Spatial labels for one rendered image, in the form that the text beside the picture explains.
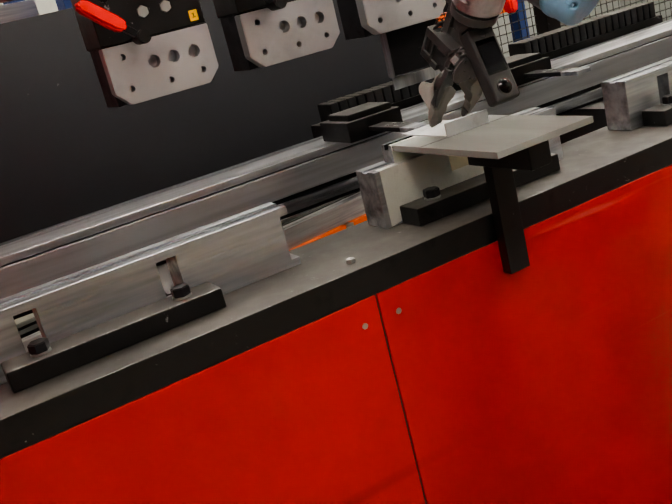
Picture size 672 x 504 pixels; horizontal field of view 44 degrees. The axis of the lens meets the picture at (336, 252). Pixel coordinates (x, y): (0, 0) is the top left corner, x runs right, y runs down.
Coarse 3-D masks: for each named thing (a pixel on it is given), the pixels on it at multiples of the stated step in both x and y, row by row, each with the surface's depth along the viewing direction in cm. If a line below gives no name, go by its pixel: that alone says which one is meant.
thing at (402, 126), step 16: (352, 112) 157; (368, 112) 156; (384, 112) 157; (400, 112) 159; (336, 128) 157; (352, 128) 154; (368, 128) 156; (384, 128) 151; (400, 128) 146; (416, 128) 143
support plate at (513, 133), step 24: (504, 120) 132; (528, 120) 128; (552, 120) 124; (576, 120) 120; (408, 144) 133; (432, 144) 128; (456, 144) 124; (480, 144) 120; (504, 144) 116; (528, 144) 115
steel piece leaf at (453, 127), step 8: (480, 112) 133; (456, 120) 131; (464, 120) 132; (472, 120) 132; (480, 120) 133; (488, 120) 134; (432, 128) 140; (440, 128) 138; (448, 128) 130; (456, 128) 131; (464, 128) 132; (432, 136) 134; (440, 136) 132; (448, 136) 131
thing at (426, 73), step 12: (420, 24) 136; (432, 24) 137; (384, 36) 133; (396, 36) 134; (408, 36) 135; (420, 36) 136; (384, 48) 135; (396, 48) 134; (408, 48) 135; (420, 48) 136; (396, 60) 134; (408, 60) 135; (420, 60) 137; (396, 72) 135; (408, 72) 136; (420, 72) 138; (432, 72) 139; (396, 84) 136; (408, 84) 137
